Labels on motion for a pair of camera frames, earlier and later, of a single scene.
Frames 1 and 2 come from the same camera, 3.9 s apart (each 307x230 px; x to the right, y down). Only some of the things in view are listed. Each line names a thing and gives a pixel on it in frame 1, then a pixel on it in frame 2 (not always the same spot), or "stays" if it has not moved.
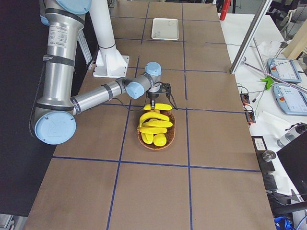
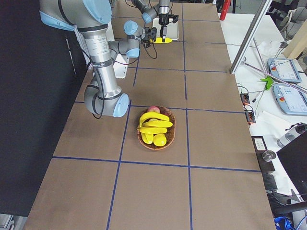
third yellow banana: [157, 123] stays
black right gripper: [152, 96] to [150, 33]
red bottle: [227, 5] stays
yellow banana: [159, 106] to [159, 40]
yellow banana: [152, 115] stays
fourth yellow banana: [152, 130] stays
